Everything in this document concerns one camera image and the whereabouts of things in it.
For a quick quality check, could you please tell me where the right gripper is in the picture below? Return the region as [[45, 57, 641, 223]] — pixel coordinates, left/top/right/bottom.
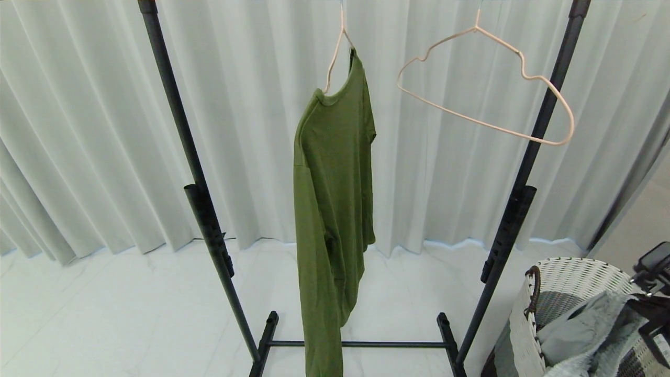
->
[[627, 295, 670, 367]]

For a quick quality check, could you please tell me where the white laundry basket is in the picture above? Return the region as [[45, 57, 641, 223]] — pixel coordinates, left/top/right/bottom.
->
[[481, 257, 670, 377]]

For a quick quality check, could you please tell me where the black clothes rack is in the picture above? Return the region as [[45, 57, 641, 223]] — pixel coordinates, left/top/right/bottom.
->
[[137, 0, 592, 377]]

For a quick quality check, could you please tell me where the white curtain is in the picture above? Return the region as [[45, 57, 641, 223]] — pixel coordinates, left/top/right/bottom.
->
[[0, 0, 670, 266]]

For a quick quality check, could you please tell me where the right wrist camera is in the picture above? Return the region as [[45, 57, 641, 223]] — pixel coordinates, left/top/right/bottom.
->
[[631, 241, 670, 296]]

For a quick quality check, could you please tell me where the green long-sleeved shirt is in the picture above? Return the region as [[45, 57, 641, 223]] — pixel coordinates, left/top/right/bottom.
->
[[293, 47, 377, 377]]

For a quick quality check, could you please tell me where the pink clothes hanger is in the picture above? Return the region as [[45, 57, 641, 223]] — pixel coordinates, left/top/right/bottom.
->
[[323, 0, 358, 96], [396, 8, 575, 147]]

